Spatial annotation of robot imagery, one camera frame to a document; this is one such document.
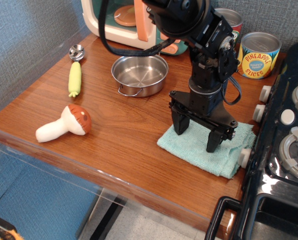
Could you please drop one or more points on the black toy stove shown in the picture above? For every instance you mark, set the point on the black toy stove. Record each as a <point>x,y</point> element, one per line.
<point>268,209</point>

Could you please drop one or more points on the tomato sauce can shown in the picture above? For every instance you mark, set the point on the tomato sauce can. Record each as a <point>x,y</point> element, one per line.
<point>235,21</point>

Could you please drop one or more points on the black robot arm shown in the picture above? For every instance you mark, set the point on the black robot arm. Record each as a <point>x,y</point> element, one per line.
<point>210,41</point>

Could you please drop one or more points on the grey stove knob rear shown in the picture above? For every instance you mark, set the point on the grey stove knob rear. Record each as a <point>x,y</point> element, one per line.
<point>264,94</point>

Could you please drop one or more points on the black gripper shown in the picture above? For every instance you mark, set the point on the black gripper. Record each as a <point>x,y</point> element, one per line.
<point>206,110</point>

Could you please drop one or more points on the steel tiffin pan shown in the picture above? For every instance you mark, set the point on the steel tiffin pan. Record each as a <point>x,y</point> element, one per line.
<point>140,77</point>

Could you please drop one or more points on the plush mushroom toy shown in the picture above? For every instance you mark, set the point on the plush mushroom toy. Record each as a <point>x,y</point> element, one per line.
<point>74,119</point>

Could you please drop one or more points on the orange plate inside microwave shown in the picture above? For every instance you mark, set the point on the orange plate inside microwave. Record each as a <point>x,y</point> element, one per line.
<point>125,16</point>

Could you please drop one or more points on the toy microwave teal and cream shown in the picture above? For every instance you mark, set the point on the toy microwave teal and cream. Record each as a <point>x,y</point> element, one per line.
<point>143,36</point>

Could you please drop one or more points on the orange fuzzy object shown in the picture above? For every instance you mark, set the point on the orange fuzzy object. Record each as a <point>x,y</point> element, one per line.
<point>10,235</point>

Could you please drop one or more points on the pineapple slices can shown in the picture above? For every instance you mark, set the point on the pineapple slices can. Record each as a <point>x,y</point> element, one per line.
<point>257,55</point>

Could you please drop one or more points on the grey stove knob front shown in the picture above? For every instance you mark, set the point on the grey stove knob front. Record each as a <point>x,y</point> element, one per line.
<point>244,157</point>

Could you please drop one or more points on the grey stove knob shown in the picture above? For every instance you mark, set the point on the grey stove knob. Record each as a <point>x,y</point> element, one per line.
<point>264,94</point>
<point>244,157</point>
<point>258,112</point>

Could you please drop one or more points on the light blue cloth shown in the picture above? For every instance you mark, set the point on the light blue cloth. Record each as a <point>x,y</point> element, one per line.
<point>191,147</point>

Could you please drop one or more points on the spoon with yellow-green handle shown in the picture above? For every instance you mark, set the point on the spoon with yellow-green handle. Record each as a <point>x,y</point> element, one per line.
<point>76,53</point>

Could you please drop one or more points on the grey stove knob middle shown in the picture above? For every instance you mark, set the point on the grey stove knob middle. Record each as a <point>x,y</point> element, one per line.
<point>258,112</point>

